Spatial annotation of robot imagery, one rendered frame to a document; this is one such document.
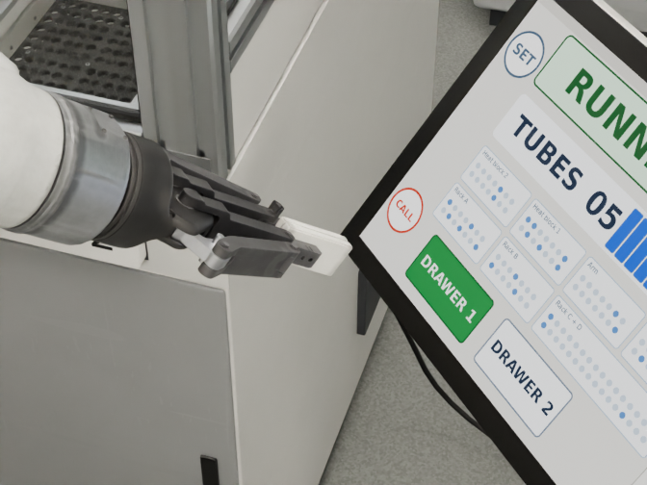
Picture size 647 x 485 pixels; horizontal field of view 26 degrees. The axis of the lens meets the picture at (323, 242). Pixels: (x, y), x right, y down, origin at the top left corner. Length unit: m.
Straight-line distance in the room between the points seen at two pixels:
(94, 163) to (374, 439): 1.53
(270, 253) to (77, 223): 0.16
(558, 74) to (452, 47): 1.97
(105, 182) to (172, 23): 0.40
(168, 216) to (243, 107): 0.47
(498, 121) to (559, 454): 0.29
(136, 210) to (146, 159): 0.03
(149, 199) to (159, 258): 0.56
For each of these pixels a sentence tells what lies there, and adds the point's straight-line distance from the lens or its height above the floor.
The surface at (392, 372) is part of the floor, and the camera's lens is 2.43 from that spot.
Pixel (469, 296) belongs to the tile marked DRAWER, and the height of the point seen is 1.01.
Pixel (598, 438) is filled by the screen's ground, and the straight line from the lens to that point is 1.08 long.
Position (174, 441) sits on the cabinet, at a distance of 1.70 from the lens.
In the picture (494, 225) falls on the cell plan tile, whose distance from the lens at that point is 1.16.
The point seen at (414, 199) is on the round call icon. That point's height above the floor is 1.03.
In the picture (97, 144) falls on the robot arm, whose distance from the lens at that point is 0.87.
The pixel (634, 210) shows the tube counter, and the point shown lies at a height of 1.12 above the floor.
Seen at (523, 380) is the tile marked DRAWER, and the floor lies 1.00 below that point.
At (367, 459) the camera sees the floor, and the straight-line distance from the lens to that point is 2.32.
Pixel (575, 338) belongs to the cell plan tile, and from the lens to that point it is 1.10.
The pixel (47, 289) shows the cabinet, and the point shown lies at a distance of 1.58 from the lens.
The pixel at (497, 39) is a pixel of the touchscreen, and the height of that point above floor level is 1.14.
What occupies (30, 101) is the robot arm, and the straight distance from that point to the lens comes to 0.84.
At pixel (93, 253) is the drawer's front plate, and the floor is 0.83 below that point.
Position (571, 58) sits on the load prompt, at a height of 1.16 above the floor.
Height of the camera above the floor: 1.85
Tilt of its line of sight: 44 degrees down
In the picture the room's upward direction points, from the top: straight up
